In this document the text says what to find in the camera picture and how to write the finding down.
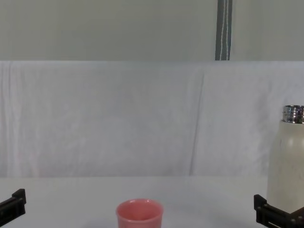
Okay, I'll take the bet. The white draped backdrop cloth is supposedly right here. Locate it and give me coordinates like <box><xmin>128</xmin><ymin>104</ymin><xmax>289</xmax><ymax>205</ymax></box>
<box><xmin>0</xmin><ymin>59</ymin><xmax>304</xmax><ymax>178</ymax></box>

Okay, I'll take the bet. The grey striped post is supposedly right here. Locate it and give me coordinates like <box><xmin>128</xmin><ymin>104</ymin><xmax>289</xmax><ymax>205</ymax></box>
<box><xmin>215</xmin><ymin>0</ymin><xmax>232</xmax><ymax>61</ymax></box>

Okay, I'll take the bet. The white table cloth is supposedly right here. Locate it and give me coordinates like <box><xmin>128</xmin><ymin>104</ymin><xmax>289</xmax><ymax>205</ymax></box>
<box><xmin>0</xmin><ymin>175</ymin><xmax>304</xmax><ymax>228</ymax></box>

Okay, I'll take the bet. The pink cup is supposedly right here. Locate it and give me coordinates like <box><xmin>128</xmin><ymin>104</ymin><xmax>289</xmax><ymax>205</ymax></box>
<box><xmin>115</xmin><ymin>198</ymin><xmax>164</xmax><ymax>228</ymax></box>

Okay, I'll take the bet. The cream vacuum bottle steel neck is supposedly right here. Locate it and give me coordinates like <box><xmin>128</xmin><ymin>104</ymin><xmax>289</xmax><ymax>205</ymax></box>
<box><xmin>266</xmin><ymin>105</ymin><xmax>304</xmax><ymax>215</ymax></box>

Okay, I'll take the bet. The white curtain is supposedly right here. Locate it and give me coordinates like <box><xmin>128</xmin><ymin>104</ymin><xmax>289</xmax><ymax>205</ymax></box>
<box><xmin>229</xmin><ymin>0</ymin><xmax>304</xmax><ymax>62</ymax></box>
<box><xmin>0</xmin><ymin>0</ymin><xmax>219</xmax><ymax>62</ymax></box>

